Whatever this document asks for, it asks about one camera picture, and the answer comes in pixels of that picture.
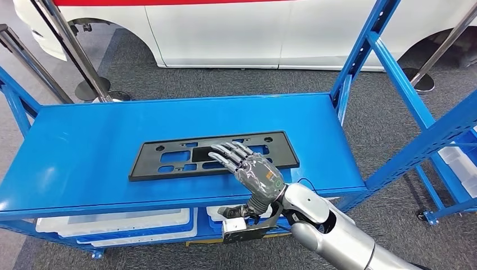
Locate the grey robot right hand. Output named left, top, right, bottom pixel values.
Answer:
left=208, top=141, right=287, bottom=221

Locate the black plastic plate bracket part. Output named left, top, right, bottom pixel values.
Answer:
left=128, top=130, right=301, bottom=183

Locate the blue metal shelf rack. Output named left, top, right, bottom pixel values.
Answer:
left=0, top=0, right=477, bottom=260

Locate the white car body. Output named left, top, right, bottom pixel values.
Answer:
left=13, top=0, right=477, bottom=72

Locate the blue wheeled metal rack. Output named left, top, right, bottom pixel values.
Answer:
left=415, top=124, right=477, bottom=227

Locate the black round stanchion base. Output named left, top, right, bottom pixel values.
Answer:
left=74, top=76, right=111, bottom=102

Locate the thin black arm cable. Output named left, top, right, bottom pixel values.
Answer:
left=296, top=177, right=318, bottom=195

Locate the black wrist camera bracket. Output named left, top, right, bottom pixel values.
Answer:
left=223, top=201, right=286, bottom=245

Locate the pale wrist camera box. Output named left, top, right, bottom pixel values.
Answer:
left=222, top=218, right=249, bottom=239

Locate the black-topped stanchion post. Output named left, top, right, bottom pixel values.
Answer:
left=0, top=24, right=74, bottom=105

